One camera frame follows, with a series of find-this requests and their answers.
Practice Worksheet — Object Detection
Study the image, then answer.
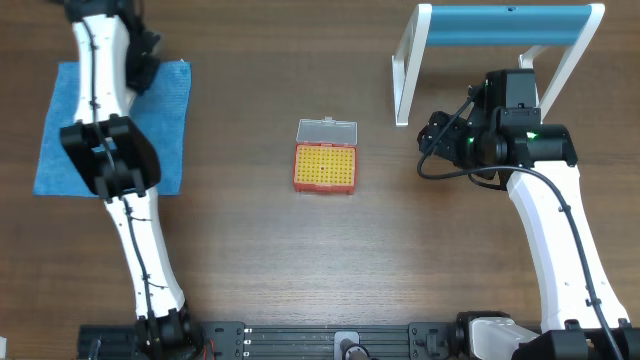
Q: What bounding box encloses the red and yellow tip box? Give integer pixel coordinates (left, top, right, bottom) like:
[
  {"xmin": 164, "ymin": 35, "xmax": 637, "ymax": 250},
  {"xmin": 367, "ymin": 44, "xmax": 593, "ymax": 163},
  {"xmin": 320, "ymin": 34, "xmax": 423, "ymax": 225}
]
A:
[{"xmin": 292, "ymin": 117, "xmax": 359, "ymax": 196}]

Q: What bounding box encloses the blue cloth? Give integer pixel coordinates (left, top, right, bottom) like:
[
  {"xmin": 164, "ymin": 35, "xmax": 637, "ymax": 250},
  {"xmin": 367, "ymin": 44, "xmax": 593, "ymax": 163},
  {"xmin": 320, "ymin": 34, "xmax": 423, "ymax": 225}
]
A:
[{"xmin": 32, "ymin": 59, "xmax": 193, "ymax": 198}]

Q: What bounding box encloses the white and blue stand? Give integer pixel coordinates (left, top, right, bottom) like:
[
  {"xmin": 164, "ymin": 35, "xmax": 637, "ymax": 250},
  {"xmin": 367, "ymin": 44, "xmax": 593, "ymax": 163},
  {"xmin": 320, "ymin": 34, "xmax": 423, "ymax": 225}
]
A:
[{"xmin": 391, "ymin": 2, "xmax": 606, "ymax": 127}]

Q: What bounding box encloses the black cable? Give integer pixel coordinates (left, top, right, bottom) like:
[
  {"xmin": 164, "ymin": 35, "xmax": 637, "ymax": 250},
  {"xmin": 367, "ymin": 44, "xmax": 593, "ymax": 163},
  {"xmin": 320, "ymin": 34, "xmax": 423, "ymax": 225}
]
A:
[{"xmin": 415, "ymin": 87, "xmax": 569, "ymax": 214}]

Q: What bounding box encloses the mounting rail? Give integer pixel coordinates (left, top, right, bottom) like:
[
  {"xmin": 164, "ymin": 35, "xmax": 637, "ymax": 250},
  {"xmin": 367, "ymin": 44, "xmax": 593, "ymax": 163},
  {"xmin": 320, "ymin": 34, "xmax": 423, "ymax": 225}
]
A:
[{"xmin": 77, "ymin": 319, "xmax": 466, "ymax": 360}]

